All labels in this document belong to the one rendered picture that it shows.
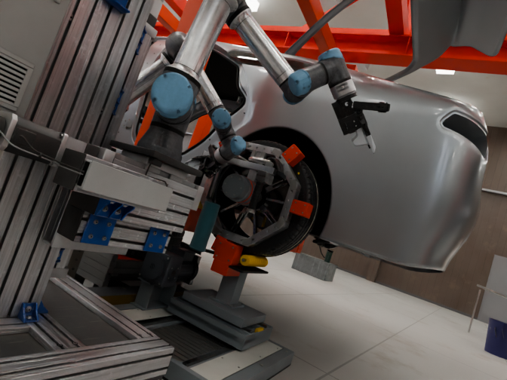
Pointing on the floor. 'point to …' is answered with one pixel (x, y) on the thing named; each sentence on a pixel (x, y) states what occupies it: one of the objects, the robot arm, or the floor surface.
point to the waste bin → (496, 338)
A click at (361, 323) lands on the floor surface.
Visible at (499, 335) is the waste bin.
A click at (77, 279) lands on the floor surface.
